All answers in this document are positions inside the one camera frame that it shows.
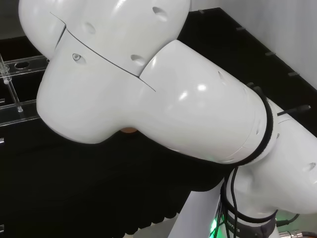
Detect clear acrylic funnel stand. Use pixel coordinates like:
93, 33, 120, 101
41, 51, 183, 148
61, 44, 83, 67
0, 53, 52, 127

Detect black bench cloth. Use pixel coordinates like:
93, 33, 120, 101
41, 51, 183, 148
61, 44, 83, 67
0, 7, 317, 236

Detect brown cork ring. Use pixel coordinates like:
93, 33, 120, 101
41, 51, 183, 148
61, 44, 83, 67
119, 126, 138, 134

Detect long black cable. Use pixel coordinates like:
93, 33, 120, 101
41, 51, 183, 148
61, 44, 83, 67
217, 165, 242, 238

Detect black cable with plug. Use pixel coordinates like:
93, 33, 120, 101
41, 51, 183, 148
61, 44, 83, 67
276, 105, 312, 117

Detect short black cable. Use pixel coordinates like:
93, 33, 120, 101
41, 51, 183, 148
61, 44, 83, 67
275, 213, 301, 227

